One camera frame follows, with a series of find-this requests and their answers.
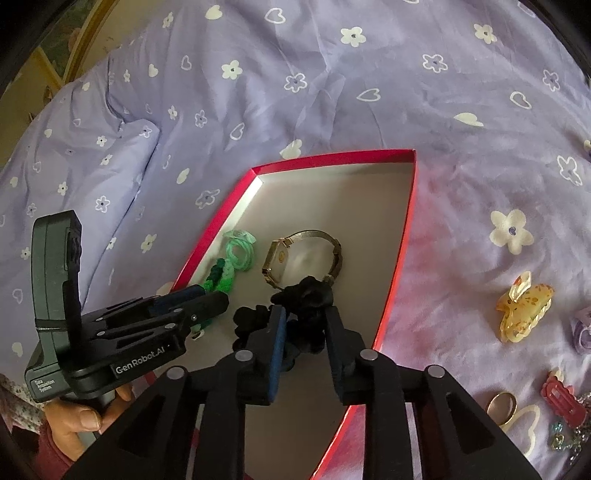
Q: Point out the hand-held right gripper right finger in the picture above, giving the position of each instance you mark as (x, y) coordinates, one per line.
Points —
(340, 355)

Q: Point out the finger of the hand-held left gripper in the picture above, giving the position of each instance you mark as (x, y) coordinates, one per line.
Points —
(180, 295)
(203, 309)

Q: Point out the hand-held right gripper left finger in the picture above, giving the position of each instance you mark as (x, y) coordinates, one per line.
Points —
(276, 355)

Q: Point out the black scrunchie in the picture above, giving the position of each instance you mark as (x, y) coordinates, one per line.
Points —
(304, 295)

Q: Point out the red cardboard box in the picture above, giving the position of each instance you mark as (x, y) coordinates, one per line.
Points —
(360, 207)

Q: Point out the yellow hair claw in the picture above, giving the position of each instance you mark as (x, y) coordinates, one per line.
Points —
(526, 309)

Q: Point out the red hair clip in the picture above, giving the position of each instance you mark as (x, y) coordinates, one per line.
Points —
(561, 397)

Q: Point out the person's left hand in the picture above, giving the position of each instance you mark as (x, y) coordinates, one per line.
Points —
(85, 420)

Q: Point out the gold wristwatch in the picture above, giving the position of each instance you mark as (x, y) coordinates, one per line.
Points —
(277, 258)

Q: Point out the floral bedsheet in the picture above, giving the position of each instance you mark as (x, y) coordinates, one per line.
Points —
(21, 406)

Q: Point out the person's maroon clothing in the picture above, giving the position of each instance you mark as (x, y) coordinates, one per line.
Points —
(51, 454)

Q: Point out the yellow wooden headboard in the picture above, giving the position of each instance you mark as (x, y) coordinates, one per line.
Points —
(51, 60)

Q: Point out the purple floral blanket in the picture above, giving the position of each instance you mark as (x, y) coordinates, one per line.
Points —
(323, 92)

